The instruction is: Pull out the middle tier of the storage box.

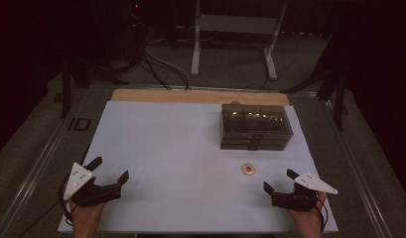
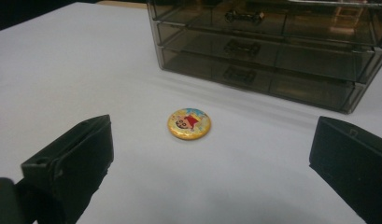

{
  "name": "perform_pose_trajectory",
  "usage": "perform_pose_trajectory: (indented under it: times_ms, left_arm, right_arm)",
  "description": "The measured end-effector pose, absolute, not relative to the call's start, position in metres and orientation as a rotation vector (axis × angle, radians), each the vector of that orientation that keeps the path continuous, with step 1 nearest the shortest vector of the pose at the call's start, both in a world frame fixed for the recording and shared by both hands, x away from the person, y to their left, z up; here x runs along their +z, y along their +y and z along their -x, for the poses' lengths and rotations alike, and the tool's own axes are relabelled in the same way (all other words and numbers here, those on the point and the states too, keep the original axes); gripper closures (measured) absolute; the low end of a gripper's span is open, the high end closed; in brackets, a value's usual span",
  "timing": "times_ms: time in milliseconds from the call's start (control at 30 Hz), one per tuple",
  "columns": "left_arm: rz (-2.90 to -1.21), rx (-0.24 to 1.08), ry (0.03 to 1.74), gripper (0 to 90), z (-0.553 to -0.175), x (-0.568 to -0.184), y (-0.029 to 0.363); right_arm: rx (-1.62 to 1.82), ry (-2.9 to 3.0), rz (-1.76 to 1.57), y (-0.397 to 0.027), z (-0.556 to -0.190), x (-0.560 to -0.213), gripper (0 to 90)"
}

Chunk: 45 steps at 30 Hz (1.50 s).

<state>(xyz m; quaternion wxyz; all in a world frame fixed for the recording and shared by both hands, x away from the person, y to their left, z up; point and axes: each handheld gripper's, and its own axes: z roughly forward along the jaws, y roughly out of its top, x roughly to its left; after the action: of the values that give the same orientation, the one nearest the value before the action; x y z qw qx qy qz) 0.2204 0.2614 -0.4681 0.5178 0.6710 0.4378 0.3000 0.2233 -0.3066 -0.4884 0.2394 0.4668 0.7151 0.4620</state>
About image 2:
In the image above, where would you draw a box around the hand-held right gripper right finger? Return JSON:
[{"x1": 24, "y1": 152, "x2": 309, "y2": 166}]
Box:
[{"x1": 308, "y1": 116, "x2": 382, "y2": 224}]

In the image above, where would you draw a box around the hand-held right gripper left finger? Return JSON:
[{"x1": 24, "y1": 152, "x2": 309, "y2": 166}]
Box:
[{"x1": 21, "y1": 114, "x2": 115, "y2": 224}]

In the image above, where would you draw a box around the round yellow cartoon pin badge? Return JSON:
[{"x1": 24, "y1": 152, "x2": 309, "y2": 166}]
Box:
[{"x1": 166, "y1": 107, "x2": 212, "y2": 141}]

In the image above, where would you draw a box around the smoky transparent drawer organizer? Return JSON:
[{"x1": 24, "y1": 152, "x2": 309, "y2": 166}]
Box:
[{"x1": 146, "y1": 0, "x2": 382, "y2": 115}]

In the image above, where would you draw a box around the smoky plastic drawer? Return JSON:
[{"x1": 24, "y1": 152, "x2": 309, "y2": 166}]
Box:
[
  {"x1": 160, "y1": 46, "x2": 367, "y2": 114},
  {"x1": 150, "y1": 0, "x2": 382, "y2": 48},
  {"x1": 154, "y1": 21, "x2": 381, "y2": 84}
]

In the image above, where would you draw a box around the white table mat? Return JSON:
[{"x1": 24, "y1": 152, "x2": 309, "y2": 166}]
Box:
[{"x1": 0, "y1": 1, "x2": 382, "y2": 224}]

